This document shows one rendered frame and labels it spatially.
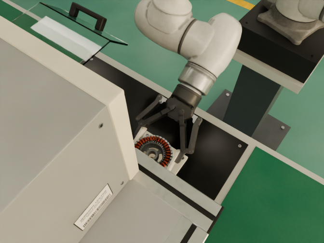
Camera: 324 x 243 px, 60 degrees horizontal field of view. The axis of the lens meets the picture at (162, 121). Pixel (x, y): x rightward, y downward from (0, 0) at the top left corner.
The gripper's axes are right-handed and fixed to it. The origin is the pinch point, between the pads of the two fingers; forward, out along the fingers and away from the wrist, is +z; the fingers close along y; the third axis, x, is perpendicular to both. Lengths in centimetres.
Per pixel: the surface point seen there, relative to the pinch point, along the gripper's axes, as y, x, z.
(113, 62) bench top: 36.4, -19.0, -17.1
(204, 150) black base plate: -9.9, -11.2, -7.6
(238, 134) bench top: -15.6, -18.9, -16.9
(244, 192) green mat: -25.6, -11.1, -3.5
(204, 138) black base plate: -7.8, -12.9, -10.6
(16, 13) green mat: 87, -18, -15
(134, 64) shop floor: 77, -111, -27
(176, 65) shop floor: 52, -119, -42
